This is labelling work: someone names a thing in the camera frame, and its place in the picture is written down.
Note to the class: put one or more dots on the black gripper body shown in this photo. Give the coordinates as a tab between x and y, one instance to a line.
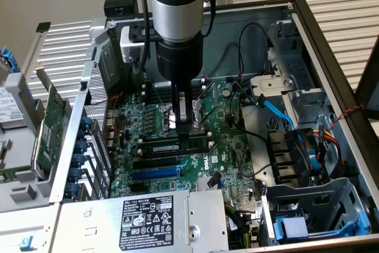
179	60

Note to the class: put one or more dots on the green RAM stick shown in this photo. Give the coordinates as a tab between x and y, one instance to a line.
165	148

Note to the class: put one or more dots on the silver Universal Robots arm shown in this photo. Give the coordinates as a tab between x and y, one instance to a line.
177	13

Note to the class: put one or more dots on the black RAM slot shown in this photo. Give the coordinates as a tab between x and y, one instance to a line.
138	152
161	87
209	134
161	90
161	97
161	94
157	138

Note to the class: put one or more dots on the silver CPU socket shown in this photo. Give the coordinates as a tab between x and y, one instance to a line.
165	122

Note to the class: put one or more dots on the thin metal locking lever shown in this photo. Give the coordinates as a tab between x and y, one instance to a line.
208	115
156	93

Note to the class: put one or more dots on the round coin cell battery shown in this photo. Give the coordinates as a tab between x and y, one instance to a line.
226	92

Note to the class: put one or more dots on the open grey PC case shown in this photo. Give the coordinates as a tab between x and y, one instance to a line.
225	25

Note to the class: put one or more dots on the long black expansion slot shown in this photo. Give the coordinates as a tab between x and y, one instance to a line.
154	163

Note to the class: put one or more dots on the green Dell motherboard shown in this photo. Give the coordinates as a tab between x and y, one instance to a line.
231	158

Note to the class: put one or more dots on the blue expansion slot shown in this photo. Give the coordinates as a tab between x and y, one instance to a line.
154	174

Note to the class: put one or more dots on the rear port connectors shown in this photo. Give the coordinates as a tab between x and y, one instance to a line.
112	128

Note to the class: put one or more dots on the silver chipset heat sink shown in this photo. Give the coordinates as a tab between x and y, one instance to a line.
202	185

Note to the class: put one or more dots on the small black box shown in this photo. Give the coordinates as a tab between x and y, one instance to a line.
121	2

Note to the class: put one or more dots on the short black expansion slot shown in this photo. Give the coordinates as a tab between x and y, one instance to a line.
139	188

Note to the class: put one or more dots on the blue card retention clip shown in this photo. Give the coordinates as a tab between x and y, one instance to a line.
81	147
71	189
86	123
78	160
76	174

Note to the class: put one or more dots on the black fan assembly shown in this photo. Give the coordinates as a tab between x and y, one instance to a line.
281	152

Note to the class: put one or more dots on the silver metal disk bay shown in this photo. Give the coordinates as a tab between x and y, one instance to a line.
296	66

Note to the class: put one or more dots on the green expansion card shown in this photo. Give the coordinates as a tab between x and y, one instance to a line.
51	134

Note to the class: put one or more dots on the grey power supply unit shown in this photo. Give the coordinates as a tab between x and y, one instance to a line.
97	220

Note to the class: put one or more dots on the grey disk bay with carrier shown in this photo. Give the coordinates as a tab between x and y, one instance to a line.
311	190

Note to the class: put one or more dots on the blue plastic drive carrier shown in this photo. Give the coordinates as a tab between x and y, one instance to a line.
277	230

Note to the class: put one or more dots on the silver hard disk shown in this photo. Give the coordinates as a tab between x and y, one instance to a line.
9	108

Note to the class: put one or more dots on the grey plastic parts rack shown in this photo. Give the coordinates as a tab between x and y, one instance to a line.
26	193

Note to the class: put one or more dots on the green circuit board strip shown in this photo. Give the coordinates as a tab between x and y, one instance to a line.
14	173

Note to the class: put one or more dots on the small green circuit board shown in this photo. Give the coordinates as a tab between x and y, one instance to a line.
3	149

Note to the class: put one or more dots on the black leaning panel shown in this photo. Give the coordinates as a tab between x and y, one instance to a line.
370	87

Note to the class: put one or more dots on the blue case release latch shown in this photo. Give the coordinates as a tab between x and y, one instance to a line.
27	242

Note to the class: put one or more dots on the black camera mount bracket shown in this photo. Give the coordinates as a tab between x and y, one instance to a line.
152	35

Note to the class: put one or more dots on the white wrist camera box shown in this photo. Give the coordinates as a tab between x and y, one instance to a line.
130	48

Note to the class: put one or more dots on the black rail end cap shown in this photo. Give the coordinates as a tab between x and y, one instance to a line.
43	27

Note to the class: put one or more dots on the blue plastic drive bracket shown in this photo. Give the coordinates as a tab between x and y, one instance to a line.
9	60

